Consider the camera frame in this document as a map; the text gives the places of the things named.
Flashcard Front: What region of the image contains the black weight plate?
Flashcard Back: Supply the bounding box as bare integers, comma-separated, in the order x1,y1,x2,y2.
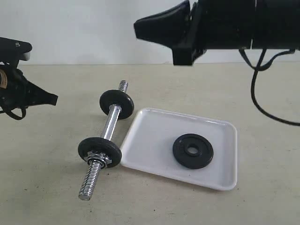
99,90,135,120
78,137,122,168
172,134,214,169

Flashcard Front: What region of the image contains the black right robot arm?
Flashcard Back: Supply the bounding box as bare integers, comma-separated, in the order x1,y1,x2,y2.
134,0,300,66

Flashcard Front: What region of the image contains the white plastic tray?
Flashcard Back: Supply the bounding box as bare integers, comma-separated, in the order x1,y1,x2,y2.
121,108,237,191

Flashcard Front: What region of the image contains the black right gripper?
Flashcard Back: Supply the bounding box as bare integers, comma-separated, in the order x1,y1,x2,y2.
134,0,255,66

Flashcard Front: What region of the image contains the chrome star collar nut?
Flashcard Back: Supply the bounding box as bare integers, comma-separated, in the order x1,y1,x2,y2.
87,151,112,169

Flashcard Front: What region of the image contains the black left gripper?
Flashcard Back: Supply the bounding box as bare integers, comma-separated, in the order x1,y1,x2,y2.
0,61,58,113

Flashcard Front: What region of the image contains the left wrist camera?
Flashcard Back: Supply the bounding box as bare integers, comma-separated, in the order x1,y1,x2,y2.
0,37,32,62

